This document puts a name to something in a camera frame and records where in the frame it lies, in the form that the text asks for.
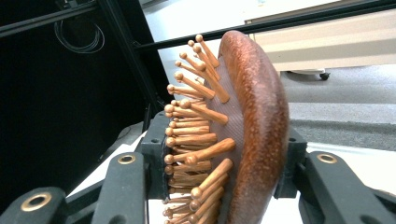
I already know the black metal frame post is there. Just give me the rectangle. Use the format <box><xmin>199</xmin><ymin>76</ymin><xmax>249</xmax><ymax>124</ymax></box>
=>
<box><xmin>96</xmin><ymin>0</ymin><xmax>167</xmax><ymax>113</ymax></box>

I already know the coiled black cable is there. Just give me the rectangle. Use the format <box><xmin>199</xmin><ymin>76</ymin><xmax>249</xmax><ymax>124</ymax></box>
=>
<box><xmin>53</xmin><ymin>19</ymin><xmax>106</xmax><ymax>55</ymax></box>

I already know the wooden hairbrush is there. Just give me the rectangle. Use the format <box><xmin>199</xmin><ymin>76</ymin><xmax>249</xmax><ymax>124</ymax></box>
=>
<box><xmin>162</xmin><ymin>30</ymin><xmax>290</xmax><ymax>224</ymax></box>

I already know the black metal frame rail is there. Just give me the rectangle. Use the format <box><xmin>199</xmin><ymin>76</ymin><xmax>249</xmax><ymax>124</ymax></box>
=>
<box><xmin>0</xmin><ymin>2</ymin><xmax>98</xmax><ymax>39</ymax></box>

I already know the light wooden cabinet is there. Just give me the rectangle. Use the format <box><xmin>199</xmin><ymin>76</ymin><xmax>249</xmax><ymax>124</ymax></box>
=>
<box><xmin>244</xmin><ymin>7</ymin><xmax>396</xmax><ymax>73</ymax></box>

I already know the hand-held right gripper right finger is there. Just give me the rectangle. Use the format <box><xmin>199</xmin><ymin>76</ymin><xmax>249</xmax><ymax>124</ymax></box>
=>
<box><xmin>274</xmin><ymin>126</ymin><xmax>308</xmax><ymax>200</ymax></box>

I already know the black metal frame bar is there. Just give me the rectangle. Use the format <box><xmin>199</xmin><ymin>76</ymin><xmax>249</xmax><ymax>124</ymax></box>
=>
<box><xmin>134</xmin><ymin>0</ymin><xmax>396</xmax><ymax>52</ymax></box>

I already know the chair base with caster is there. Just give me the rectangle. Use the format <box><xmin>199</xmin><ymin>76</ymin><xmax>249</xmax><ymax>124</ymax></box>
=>
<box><xmin>285</xmin><ymin>68</ymin><xmax>332</xmax><ymax>81</ymax></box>

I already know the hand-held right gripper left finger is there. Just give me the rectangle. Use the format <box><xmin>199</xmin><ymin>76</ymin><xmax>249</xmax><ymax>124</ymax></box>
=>
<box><xmin>141</xmin><ymin>110</ymin><xmax>171</xmax><ymax>201</ymax></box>

